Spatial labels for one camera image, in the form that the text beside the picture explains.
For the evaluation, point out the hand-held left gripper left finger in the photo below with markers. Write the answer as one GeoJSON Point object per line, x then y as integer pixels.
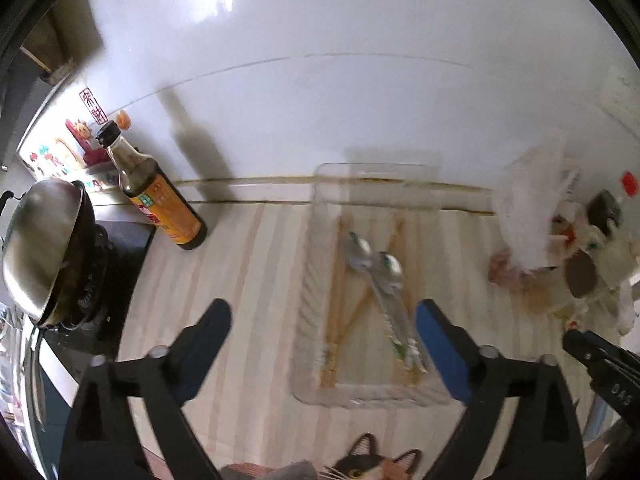
{"type": "Point", "coordinates": [205, 340]}

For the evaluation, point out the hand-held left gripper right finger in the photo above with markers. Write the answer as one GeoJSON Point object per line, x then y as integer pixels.
{"type": "Point", "coordinates": [442, 350]}

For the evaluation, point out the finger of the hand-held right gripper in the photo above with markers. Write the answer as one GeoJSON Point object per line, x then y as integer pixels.
{"type": "Point", "coordinates": [617, 347]}
{"type": "Point", "coordinates": [612, 390]}

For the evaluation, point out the metal spoon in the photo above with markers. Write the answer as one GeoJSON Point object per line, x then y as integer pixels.
{"type": "Point", "coordinates": [357, 252]}
{"type": "Point", "coordinates": [390, 270]}

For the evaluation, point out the group of wooden chopsticks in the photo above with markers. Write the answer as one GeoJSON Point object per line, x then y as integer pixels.
{"type": "Point", "coordinates": [332, 310]}

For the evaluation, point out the clear plastic container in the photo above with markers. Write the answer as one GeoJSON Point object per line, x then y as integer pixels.
{"type": "Point", "coordinates": [310, 280]}

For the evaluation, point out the cat print table mat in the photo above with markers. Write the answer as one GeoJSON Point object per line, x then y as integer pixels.
{"type": "Point", "coordinates": [240, 270]}

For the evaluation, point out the jar with brown lid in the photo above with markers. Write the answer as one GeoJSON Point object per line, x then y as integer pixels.
{"type": "Point", "coordinates": [581, 272]}

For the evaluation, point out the white lidded jar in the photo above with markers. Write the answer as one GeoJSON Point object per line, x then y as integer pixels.
{"type": "Point", "coordinates": [607, 250]}

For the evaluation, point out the pink wrapped packet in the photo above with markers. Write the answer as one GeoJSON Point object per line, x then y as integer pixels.
{"type": "Point", "coordinates": [507, 270]}

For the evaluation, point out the black gas stove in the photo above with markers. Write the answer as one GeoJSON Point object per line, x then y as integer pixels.
{"type": "Point", "coordinates": [127, 245]}

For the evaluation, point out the dark bottle with red cap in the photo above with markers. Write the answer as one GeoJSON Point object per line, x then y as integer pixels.
{"type": "Point", "coordinates": [605, 210]}

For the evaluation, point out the soy sauce bottle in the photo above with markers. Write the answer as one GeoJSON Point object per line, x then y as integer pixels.
{"type": "Point", "coordinates": [165, 205]}

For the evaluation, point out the blue kitchen cabinet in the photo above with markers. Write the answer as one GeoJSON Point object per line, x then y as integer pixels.
{"type": "Point", "coordinates": [50, 402]}

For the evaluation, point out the white plastic bag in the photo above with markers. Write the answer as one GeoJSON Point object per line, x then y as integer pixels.
{"type": "Point", "coordinates": [530, 200]}

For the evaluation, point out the steel wok with lid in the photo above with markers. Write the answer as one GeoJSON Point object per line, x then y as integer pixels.
{"type": "Point", "coordinates": [35, 245]}

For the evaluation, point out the black range hood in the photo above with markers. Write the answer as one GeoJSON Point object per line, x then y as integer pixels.
{"type": "Point", "coordinates": [25, 100]}

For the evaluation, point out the small orange wall sticker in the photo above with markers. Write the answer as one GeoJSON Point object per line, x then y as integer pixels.
{"type": "Point", "coordinates": [123, 120]}

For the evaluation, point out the colourful wall stickers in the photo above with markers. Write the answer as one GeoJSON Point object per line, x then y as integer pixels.
{"type": "Point", "coordinates": [50, 157]}

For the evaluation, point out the red square wall sticker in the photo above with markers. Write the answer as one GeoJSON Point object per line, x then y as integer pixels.
{"type": "Point", "coordinates": [93, 105]}

